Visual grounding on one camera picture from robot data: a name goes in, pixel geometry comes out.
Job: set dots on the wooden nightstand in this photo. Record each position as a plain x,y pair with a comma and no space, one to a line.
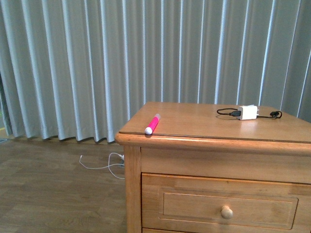
192,140

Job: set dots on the wooden top drawer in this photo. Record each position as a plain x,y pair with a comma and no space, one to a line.
193,204

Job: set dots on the grey pleated curtain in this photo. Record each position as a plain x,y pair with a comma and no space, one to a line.
82,68

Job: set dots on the wooden drawer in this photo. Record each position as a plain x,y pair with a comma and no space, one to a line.
147,230
193,204

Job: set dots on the wooden lower drawer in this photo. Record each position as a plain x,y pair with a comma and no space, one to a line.
147,230

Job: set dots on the white power adapter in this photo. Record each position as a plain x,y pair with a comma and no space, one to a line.
248,112

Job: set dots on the pink marker with clear cap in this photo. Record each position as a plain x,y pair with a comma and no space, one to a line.
152,125

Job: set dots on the round wooden drawer knob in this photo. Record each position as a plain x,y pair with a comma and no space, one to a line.
226,212

